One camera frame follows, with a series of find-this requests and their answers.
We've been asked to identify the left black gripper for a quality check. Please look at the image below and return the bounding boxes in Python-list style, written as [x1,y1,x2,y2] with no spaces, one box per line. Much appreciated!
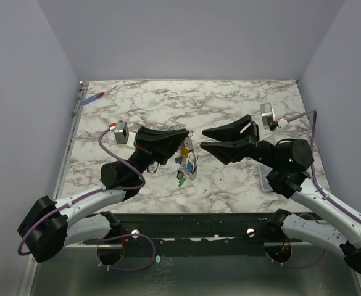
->
[128,126,188,179]

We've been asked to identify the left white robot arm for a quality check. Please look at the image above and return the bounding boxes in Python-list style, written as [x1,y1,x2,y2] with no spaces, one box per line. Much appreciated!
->
[17,121,189,263]

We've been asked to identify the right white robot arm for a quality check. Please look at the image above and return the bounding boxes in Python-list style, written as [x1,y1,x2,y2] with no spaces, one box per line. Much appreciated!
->
[201,115,361,274]

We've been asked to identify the yellow key tag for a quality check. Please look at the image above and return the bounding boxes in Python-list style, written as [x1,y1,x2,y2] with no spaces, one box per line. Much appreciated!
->
[180,147,190,158]

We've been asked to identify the black tag key bottom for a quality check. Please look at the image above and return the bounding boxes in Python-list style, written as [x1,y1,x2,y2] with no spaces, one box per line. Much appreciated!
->
[176,171,184,180]

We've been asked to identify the green key tag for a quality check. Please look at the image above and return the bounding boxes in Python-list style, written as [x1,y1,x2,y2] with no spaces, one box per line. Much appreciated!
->
[178,178,186,187]

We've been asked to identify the clear plastic screw box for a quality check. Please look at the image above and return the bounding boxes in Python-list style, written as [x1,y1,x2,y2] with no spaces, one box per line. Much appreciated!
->
[257,164,273,193]

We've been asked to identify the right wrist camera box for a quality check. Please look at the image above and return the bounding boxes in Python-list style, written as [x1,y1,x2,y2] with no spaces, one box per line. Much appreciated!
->
[260,103,288,131]

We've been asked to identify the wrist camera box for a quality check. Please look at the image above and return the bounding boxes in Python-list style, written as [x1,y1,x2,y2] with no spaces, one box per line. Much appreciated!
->
[109,121,136,149]
[260,103,288,131]

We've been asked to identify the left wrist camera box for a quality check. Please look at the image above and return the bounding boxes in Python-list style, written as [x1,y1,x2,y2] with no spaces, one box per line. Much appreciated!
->
[109,121,136,149]

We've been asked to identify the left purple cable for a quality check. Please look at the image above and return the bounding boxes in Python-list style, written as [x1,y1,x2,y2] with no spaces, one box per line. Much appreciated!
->
[18,125,146,256]

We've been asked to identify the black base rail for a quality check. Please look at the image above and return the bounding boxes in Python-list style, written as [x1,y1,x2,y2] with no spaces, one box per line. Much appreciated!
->
[95,210,290,257]

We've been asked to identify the blue handled screwdriver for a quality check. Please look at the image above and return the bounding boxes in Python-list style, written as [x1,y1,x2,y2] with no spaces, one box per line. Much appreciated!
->
[81,86,117,106]

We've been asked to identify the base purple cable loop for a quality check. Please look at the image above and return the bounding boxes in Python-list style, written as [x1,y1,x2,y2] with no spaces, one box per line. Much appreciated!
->
[96,232,156,273]

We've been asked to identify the left aluminium side rail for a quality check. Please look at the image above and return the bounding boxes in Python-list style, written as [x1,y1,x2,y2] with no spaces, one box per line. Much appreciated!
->
[51,81,89,200]

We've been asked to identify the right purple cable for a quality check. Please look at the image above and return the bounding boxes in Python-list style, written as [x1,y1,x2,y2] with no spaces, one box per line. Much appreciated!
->
[286,110,361,231]

